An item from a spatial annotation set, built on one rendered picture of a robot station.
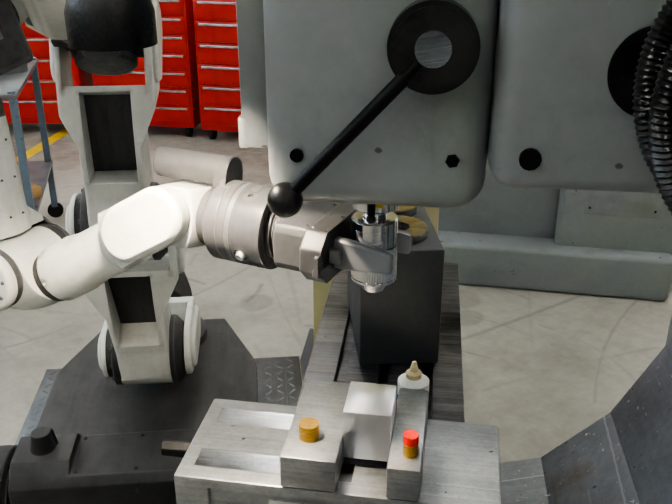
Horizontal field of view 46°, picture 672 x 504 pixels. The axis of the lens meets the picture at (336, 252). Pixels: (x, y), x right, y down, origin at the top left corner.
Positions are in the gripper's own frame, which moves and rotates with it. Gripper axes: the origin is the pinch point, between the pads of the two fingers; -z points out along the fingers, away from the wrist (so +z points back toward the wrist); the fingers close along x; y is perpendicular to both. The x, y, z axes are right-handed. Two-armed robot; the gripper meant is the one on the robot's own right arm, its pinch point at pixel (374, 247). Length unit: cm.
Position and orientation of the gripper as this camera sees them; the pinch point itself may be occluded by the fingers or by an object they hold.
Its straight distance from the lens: 81.1
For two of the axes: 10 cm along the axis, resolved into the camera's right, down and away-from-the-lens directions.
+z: -9.1, -1.8, 3.7
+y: -0.1, 9.1, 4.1
